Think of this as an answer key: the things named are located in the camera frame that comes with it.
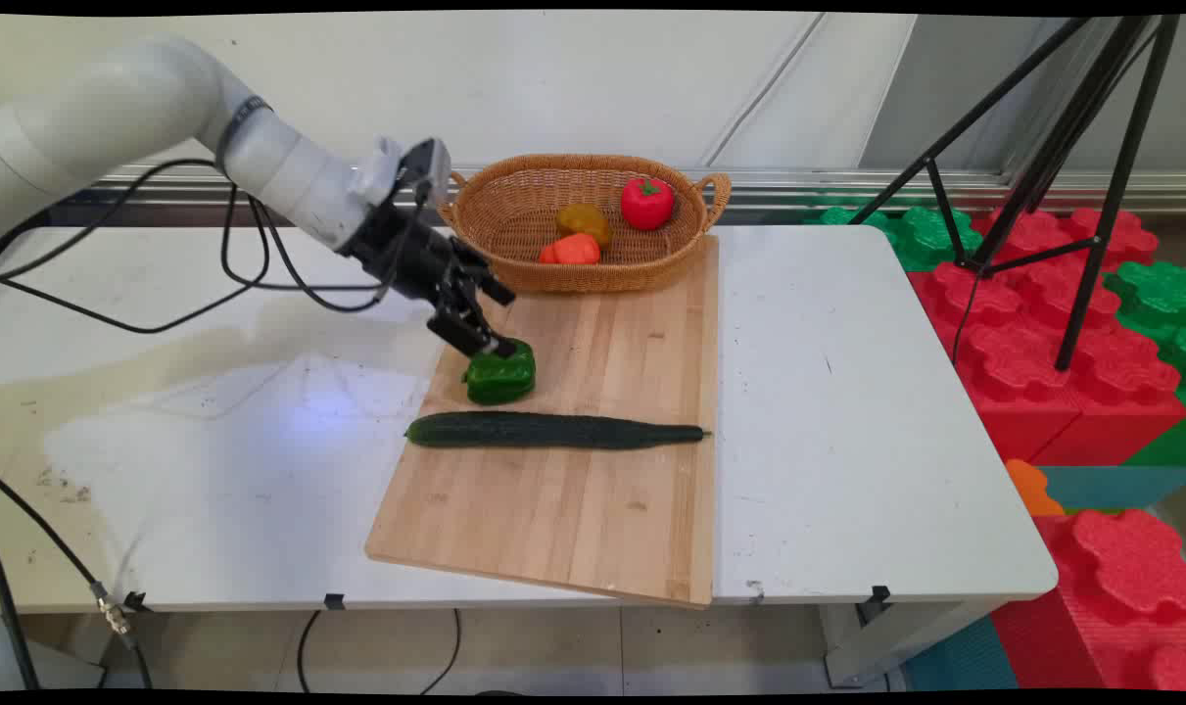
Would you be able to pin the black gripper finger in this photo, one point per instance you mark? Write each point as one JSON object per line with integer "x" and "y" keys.
{"x": 470, "y": 328}
{"x": 485, "y": 282}

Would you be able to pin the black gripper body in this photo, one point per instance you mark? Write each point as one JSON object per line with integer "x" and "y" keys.
{"x": 406, "y": 257}

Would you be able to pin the green toy bell pepper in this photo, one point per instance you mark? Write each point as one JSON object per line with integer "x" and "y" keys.
{"x": 502, "y": 377}

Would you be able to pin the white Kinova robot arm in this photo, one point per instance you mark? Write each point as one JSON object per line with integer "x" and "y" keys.
{"x": 132, "y": 108}

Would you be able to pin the woven wicker basket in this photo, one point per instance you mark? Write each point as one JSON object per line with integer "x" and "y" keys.
{"x": 514, "y": 211}

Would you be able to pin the orange toy bell pepper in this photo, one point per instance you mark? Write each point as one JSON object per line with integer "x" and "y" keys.
{"x": 573, "y": 251}

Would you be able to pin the dark green cucumber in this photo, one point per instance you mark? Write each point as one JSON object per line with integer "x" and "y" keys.
{"x": 553, "y": 430}

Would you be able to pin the red toy bell pepper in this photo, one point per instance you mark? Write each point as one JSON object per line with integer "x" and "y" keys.
{"x": 647, "y": 203}

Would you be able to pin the wooden cutting board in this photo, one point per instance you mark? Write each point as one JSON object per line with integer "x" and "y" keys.
{"x": 573, "y": 499}

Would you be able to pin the black table clip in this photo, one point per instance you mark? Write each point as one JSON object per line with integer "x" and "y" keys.
{"x": 334, "y": 601}
{"x": 878, "y": 593}

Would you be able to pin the green foam block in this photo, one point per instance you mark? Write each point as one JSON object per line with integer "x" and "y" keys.
{"x": 1153, "y": 299}
{"x": 921, "y": 235}

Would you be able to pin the white table leg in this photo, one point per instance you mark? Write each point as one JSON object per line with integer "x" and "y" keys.
{"x": 886, "y": 641}

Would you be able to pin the large red foam block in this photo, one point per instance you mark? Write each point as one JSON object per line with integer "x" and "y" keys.
{"x": 1043, "y": 323}

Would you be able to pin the orange foam piece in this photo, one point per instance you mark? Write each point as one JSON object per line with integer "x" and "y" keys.
{"x": 1031, "y": 490}

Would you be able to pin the black tripod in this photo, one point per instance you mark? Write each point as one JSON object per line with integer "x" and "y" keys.
{"x": 1077, "y": 127}

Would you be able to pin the teal foam mat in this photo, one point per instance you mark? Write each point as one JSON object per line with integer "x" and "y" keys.
{"x": 1112, "y": 487}

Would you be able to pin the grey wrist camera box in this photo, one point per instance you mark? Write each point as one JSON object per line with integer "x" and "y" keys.
{"x": 411, "y": 168}

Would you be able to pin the aluminium wall rail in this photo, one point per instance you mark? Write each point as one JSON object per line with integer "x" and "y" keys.
{"x": 847, "y": 184}

